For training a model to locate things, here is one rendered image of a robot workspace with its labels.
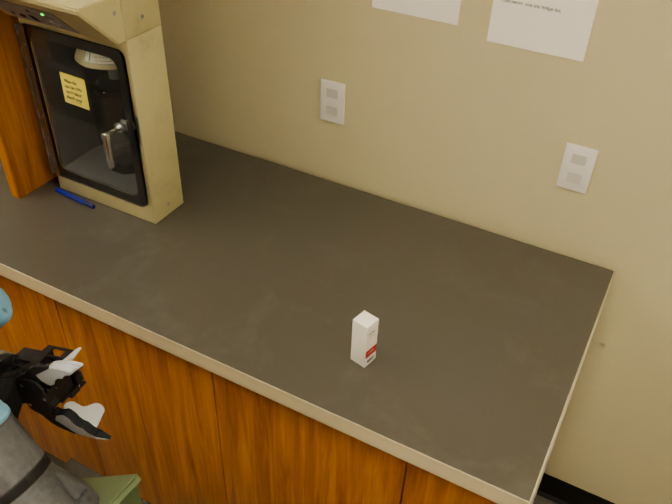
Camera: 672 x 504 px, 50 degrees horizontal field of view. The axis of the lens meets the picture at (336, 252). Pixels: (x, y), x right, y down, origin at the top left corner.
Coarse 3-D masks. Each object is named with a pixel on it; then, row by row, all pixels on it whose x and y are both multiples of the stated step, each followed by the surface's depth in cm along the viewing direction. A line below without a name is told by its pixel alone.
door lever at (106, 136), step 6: (114, 126) 162; (120, 126) 161; (108, 132) 158; (114, 132) 160; (120, 132) 162; (102, 138) 158; (108, 138) 159; (108, 144) 159; (108, 150) 160; (108, 156) 161; (114, 156) 162; (108, 162) 162; (114, 162) 163
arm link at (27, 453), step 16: (0, 400) 96; (0, 416) 93; (0, 432) 92; (16, 432) 94; (0, 448) 91; (16, 448) 93; (32, 448) 95; (0, 464) 91; (16, 464) 92; (32, 464) 94; (0, 480) 91; (16, 480) 92; (0, 496) 91
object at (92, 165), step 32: (32, 32) 159; (64, 64) 159; (96, 64) 154; (96, 96) 160; (128, 96) 155; (64, 128) 172; (96, 128) 166; (128, 128) 160; (64, 160) 179; (96, 160) 172; (128, 160) 167; (128, 192) 173
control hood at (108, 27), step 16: (16, 0) 141; (32, 0) 138; (48, 0) 137; (64, 0) 137; (80, 0) 137; (96, 0) 138; (112, 0) 141; (16, 16) 156; (64, 16) 139; (80, 16) 135; (96, 16) 138; (112, 16) 142; (80, 32) 148; (96, 32) 142; (112, 32) 143
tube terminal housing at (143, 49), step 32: (128, 0) 144; (64, 32) 155; (128, 32) 147; (160, 32) 156; (128, 64) 151; (160, 64) 159; (160, 96) 163; (160, 128) 167; (160, 160) 170; (96, 192) 182; (160, 192) 174
